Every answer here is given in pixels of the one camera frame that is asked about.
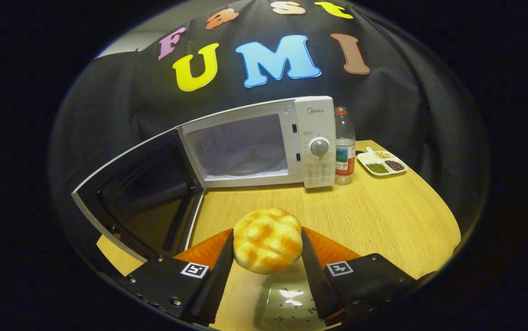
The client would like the white microwave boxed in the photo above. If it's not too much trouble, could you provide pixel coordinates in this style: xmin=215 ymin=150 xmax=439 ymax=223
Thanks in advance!
xmin=71 ymin=96 xmax=337 ymax=263

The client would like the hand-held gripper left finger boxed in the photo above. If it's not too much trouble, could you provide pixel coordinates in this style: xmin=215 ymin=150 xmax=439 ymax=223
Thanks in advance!
xmin=118 ymin=228 xmax=235 ymax=325

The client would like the clear plastic water bottle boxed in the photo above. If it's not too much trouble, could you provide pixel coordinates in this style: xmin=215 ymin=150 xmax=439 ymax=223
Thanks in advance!
xmin=334 ymin=107 xmax=356 ymax=185

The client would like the white divided bean dish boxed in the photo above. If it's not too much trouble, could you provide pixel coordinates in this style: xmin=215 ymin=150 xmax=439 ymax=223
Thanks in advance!
xmin=357 ymin=147 xmax=408 ymax=177

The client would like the golden bread bun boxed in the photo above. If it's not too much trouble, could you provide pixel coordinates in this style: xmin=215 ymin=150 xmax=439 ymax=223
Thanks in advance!
xmin=233 ymin=208 xmax=304 ymax=275

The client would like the pale green plate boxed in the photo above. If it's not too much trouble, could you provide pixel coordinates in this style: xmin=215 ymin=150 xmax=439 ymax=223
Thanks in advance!
xmin=254 ymin=264 xmax=324 ymax=329

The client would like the black backdrop cloth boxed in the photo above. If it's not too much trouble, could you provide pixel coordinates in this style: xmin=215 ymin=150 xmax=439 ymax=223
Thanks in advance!
xmin=48 ymin=0 xmax=490 ymax=258

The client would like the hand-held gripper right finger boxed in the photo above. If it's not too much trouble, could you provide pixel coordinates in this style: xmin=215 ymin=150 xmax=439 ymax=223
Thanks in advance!
xmin=301 ymin=226 xmax=423 ymax=322

